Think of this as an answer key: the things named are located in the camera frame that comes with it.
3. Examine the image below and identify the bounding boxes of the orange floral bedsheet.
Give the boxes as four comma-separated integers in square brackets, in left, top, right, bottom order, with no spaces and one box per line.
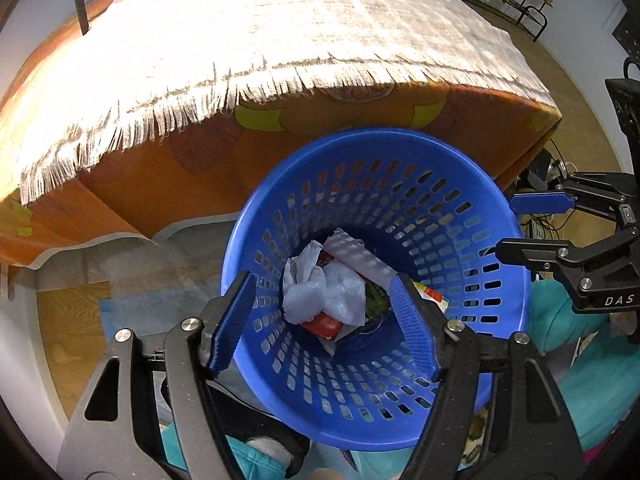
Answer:
[0,0,561,271]

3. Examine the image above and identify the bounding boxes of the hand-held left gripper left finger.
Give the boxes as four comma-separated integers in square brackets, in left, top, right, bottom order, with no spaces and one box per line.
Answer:
[56,270,258,480]

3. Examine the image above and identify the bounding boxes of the red cardboard box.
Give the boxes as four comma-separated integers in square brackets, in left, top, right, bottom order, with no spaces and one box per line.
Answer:
[300,250,351,342]

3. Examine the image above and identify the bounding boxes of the blue plastic mesh basket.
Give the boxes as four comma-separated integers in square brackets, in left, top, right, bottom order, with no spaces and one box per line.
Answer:
[220,127,532,452]

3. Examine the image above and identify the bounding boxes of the white and red snack wrapper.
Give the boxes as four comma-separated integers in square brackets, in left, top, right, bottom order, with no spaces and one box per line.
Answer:
[412,280,449,316]

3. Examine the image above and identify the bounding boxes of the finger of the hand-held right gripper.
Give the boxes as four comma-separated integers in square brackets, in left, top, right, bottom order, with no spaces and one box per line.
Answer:
[510,171,640,226]
[496,225,640,286]

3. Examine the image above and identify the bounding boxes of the patterned floor mat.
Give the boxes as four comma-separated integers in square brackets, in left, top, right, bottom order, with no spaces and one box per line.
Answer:
[97,245,241,411]

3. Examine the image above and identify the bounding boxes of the teal fleece garment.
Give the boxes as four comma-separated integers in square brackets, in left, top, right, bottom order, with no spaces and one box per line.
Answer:
[160,280,640,480]

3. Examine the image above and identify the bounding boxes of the large white tissue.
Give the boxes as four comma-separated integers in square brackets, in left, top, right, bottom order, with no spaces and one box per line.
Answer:
[282,240,368,326]

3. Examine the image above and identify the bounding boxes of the black floor cables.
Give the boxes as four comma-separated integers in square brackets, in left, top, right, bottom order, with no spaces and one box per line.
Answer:
[520,140,576,241]

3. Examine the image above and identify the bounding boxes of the black patterned object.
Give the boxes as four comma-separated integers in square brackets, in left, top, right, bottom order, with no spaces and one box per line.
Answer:
[605,10,640,136]

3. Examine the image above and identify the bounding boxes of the black metal clothes rack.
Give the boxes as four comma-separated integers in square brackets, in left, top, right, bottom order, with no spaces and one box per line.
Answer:
[410,0,576,43]

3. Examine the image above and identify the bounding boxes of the person's right hand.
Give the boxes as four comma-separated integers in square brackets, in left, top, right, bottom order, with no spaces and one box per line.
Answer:
[607,310,640,347]

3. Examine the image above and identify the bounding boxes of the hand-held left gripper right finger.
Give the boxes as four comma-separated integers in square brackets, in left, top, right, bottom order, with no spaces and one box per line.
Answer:
[389,274,586,480]

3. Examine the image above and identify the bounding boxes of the beige plaid fringed cloth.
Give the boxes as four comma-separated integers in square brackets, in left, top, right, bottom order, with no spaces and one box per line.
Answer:
[10,0,556,206]

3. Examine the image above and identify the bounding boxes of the green and white milk carton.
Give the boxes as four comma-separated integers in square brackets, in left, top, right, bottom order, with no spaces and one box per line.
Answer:
[324,227,401,341]

